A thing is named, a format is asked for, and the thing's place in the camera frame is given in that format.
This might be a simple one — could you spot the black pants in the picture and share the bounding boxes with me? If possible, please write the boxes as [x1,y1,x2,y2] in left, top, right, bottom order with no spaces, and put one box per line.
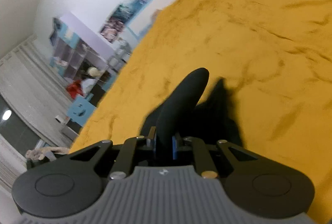
[140,68,243,167]

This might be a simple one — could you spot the blue smiley chair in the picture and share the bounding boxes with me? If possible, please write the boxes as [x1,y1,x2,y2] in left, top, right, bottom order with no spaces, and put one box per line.
[67,95,96,127]

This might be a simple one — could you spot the red bag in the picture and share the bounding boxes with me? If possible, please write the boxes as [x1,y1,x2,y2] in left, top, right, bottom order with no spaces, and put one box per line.
[66,79,84,100]

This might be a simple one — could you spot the white shelf desk unit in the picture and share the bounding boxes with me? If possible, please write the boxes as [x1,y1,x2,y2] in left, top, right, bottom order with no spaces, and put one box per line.
[50,13,132,96]

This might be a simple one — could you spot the white curtain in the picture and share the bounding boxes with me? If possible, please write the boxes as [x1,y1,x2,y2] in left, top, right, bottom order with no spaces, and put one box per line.
[1,36,72,191]

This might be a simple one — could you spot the yellow quilted bed cover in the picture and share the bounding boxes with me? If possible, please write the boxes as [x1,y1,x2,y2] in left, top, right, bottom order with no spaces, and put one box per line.
[71,0,331,223]

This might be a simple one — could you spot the wall photo posters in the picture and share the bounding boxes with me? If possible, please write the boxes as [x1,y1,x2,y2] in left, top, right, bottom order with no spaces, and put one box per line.
[100,0,151,43]

